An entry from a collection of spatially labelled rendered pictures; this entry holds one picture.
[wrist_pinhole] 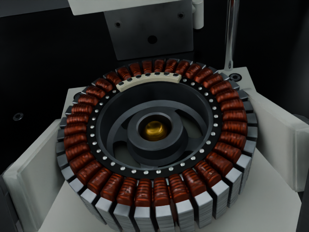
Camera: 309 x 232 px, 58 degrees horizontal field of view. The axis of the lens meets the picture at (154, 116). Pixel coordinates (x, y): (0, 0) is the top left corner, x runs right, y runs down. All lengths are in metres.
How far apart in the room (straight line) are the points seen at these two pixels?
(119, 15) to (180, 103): 0.10
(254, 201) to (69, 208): 0.11
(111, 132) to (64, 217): 0.06
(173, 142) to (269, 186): 0.06
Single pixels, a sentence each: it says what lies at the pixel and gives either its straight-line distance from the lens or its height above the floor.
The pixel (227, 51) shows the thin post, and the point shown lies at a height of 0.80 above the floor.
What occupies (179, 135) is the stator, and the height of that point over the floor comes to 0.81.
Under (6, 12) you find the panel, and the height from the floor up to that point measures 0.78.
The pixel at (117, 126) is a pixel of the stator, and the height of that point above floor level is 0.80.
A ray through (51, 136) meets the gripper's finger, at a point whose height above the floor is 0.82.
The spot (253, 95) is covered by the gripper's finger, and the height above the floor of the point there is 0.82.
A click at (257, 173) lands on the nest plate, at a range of 0.18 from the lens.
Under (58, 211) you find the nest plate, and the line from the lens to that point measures 0.18.
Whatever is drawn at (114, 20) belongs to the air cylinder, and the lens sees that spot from 0.26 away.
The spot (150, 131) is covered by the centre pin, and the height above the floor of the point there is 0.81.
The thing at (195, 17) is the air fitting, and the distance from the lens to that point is 0.27.
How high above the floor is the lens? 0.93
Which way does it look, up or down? 48 degrees down
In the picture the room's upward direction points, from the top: 11 degrees counter-clockwise
